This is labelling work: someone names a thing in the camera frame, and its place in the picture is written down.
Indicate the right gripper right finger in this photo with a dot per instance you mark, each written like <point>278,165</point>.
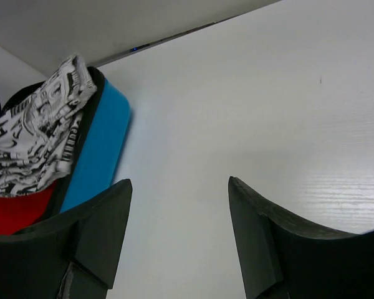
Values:
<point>283,255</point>

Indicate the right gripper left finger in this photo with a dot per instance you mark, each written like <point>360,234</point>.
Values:
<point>74,254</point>

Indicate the red polo shirt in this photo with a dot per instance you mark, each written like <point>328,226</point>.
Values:
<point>19,212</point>

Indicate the newspaper print garment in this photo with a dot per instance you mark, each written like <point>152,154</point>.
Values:
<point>38,136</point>

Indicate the blue kids suitcase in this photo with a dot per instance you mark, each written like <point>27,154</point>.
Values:
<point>103,130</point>

